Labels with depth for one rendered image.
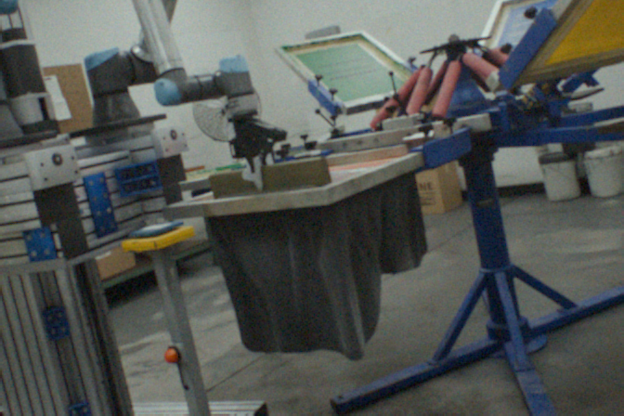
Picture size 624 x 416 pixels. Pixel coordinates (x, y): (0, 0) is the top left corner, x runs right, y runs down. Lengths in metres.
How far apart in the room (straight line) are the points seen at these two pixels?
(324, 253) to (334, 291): 0.10
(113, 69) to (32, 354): 0.88
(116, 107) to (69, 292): 0.58
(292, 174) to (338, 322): 0.40
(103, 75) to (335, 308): 1.02
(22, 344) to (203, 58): 5.29
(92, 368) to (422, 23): 5.19
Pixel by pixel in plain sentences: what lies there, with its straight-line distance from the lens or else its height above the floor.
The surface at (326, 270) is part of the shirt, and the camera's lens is 1.81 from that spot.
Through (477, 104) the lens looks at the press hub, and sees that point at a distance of 2.93.
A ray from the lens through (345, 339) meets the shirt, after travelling 1.85.
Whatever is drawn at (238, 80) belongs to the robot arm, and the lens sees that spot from 1.87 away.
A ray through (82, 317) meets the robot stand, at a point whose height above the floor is 0.73.
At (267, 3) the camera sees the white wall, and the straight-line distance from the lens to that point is 7.79.
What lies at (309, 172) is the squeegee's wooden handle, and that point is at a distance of 1.77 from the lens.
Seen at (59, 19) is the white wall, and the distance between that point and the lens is 6.30.
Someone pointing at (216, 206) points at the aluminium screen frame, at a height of 0.98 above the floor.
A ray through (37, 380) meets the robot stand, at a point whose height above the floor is 0.57.
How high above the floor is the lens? 1.18
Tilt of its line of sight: 6 degrees down
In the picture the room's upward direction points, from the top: 12 degrees counter-clockwise
